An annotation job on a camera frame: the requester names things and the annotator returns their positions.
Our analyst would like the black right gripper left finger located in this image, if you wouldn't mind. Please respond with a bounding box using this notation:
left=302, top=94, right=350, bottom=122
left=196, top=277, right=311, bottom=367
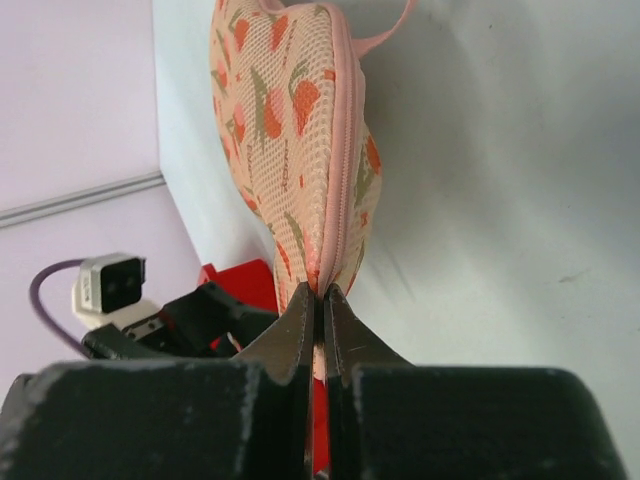
left=234, top=283, right=316, bottom=385

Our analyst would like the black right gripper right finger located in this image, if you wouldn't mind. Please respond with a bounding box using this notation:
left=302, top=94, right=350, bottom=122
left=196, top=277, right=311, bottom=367
left=322, top=284, right=410, bottom=387

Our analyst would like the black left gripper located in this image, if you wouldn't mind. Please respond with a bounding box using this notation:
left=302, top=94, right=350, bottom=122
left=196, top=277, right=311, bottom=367
left=82, top=282, right=278, bottom=360

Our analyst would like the red plastic bin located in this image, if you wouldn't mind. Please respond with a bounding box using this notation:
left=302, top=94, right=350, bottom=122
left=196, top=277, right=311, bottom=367
left=198, top=259, right=330, bottom=479

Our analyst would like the left aluminium frame post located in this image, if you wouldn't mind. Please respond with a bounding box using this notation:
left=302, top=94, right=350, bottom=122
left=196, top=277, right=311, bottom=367
left=1, top=171, right=165, bottom=229

